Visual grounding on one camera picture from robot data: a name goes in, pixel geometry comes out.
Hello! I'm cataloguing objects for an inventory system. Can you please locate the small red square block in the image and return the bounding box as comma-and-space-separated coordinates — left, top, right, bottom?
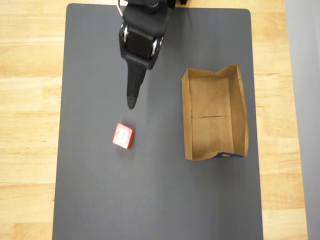
112, 122, 135, 150

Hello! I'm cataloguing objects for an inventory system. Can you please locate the brown paper box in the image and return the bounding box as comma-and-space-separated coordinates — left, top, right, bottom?
181, 63, 250, 161

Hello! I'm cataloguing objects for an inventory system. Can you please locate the grey rectangular desk mat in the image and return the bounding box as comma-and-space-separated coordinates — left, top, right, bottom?
51, 2, 264, 240

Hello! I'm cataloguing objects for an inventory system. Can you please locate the red white servo wire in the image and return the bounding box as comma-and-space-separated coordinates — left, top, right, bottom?
115, 0, 126, 19

